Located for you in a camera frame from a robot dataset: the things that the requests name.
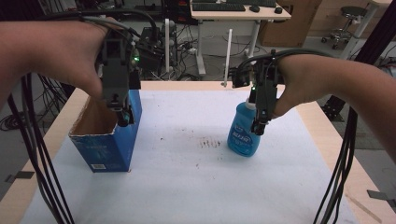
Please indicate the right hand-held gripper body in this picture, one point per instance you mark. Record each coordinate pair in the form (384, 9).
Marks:
(262, 81)

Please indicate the white table mat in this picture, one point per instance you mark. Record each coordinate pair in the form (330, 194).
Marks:
(186, 161)

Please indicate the black swivel stool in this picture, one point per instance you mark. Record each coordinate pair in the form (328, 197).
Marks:
(345, 25)

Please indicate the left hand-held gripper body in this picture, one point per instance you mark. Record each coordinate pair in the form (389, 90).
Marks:
(115, 72)

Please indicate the blue plastic bottle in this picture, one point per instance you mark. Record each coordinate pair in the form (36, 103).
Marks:
(243, 133)

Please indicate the black keyboard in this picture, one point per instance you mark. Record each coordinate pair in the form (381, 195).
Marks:
(218, 6)

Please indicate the white stand post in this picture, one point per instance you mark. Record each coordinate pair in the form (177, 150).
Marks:
(228, 58)
(167, 46)

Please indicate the blue cardboard box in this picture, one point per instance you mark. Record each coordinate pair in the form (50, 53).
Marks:
(109, 137)

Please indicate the black electronic device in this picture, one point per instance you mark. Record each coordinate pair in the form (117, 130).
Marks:
(150, 49)

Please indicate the person's right hand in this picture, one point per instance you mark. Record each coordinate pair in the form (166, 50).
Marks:
(299, 83)

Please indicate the black computer mouse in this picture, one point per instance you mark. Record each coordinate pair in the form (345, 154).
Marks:
(278, 10)
(254, 8)

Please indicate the person's left hand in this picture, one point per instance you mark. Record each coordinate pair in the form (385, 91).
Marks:
(71, 52)

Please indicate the light wooden desk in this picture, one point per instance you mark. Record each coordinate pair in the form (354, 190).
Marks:
(239, 13)

